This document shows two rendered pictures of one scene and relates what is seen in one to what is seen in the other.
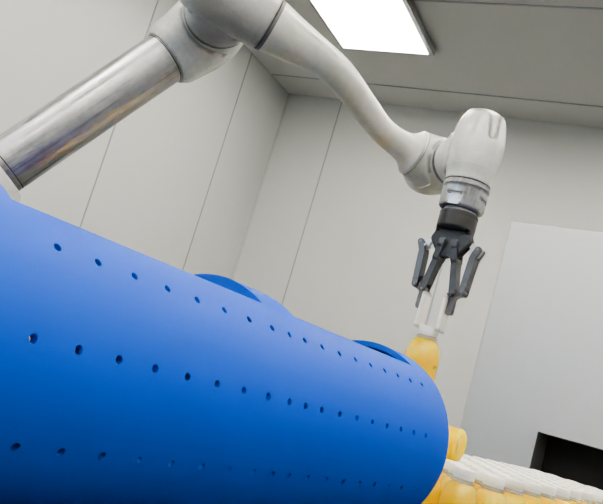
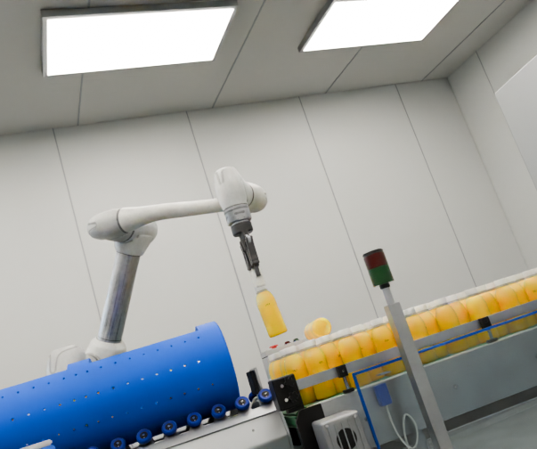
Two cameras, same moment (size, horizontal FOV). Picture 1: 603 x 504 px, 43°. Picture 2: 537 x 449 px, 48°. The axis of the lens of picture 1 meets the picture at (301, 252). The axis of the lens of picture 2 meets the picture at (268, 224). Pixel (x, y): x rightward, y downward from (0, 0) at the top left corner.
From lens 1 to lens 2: 1.66 m
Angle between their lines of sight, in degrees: 39
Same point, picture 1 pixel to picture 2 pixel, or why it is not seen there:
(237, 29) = (114, 234)
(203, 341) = (18, 404)
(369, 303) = not seen: outside the picture
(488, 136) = (219, 184)
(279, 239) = (511, 168)
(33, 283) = not seen: outside the picture
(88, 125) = (117, 303)
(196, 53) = (127, 246)
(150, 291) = not seen: outside the picture
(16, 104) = (272, 238)
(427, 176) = not seen: hidden behind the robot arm
